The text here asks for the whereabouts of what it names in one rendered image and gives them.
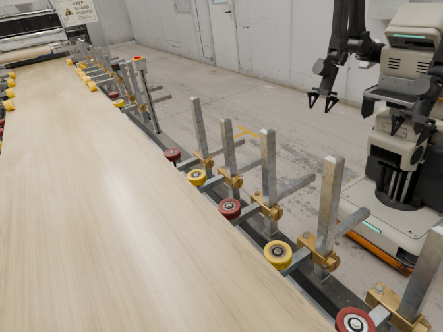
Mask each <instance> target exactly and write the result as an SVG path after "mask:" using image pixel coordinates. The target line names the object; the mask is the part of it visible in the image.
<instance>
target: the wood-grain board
mask: <svg viewBox="0 0 443 332"><path fill-rule="evenodd" d="M66 59H68V58H64V59H59V60H55V61H50V62H46V63H40V64H37V65H32V66H28V67H22V68H19V69H14V70H12V71H14V73H15V74H16V78H14V79H13V80H14V81H15V84H16V86H15V87H12V89H13V91H14V92H15V95H16V97H11V98H9V97H8V100H11V101H12V102H13V104H14V106H15V109H14V110H12V111H6V116H5V126H4V131H3V141H2V146H1V156H0V332H337V331H336V330H335V329H334V328H333V327H332V326H331V325H330V324H329V323H328V321H327V320H326V319H325V318H324V317H323V316H322V315H321V314H320V313H319V312H318V311H317V310H316V309H315V308H314V307H313V306H312V305H311V304H310V303H309V302H308V301H307V300H306V299H305V298H304V297H303V296H302V295H301V294H300V293H299V292H298V291H297V290H296V289H295V288H294V287H293V286H292V285H291V284H290V283H289V282H288V281H287V280H286V279H285V278H284V277H283V276H282V275H281V274H280V273H279V272H278V270H277V269H276V268H275V267H274V266H273V265H272V264H271V263H270V262H269V261H268V260H267V259H266V258H265V257H264V256H263V255H262V254H261V253H260V252H259V251H258V250H257V249H256V248H255V247H254V246H253V245H252V244H251V243H250V242H249V241H248V240H247V239H246V238H245V237H244V236H243V235H242V234H241V233H240V232H239V231H238V230H237V229H236V228H235V227H234V226H233V225H232V224H231V223H230V222H229V221H228V220H227V219H226V218H225V217H224V216H223V215H222V214H221V213H220V212H219V211H218V210H217V209H216V208H215V207H214V206H213V205H212V204H211V203H210V202H209V201H208V200H207V199H206V198H205V197H204V196H203V195H202V194H201V193H200V192H199V191H198V190H197V189H196V188H195V187H194V186H193V185H192V184H191V183H190V182H189V181H188V180H187V179H186V178H185V177H184V176H183V175H182V174H181V173H180V172H179V170H178V169H177V168H176V167H175V166H174V165H173V164H172V163H171V162H170V161H169V160H168V159H167V158H166V157H165V156H164V155H163V154H162V153H161V152H160V151H159V150H158V149H157V148H156V147H155V146H154V145H153V144H152V143H151V142H150V141H149V140H148V139H147V138H146V137H145V136H144V135H143V134H142V133H141V132H140V131H139V130H138V129H137V128H136V127H135V126H134V125H133V124H132V123H131V122H130V120H128V118H126V116H124V114H122V112H120V110H118V108H116V106H114V104H112V102H110V101H109V100H108V99H107V98H106V97H105V96H104V95H103V94H102V93H101V92H100V91H99V90H96V91H93V92H91V91H90V89H89V87H88V86H86V85H85V83H84V82H83V81H81V79H80V77H79V76H77V75H76V72H75V69H77V67H76V66H75V65H74V64H73V65H71V66H68V64H67V62H66ZM9 88H11V87H9Z"/></svg>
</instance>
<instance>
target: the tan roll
mask: <svg viewBox="0 0 443 332"><path fill-rule="evenodd" d="M68 46H70V45H69V43H68V44H64V45H58V46H54V47H49V45H48V44H46V45H40V46H36V47H30V48H26V49H20V50H16V51H10V52H6V53H0V64H3V63H9V62H13V61H18V60H22V59H28V58H31V57H37V56H41V55H47V54H50V53H52V52H51V50H52V49H59V48H62V47H68Z"/></svg>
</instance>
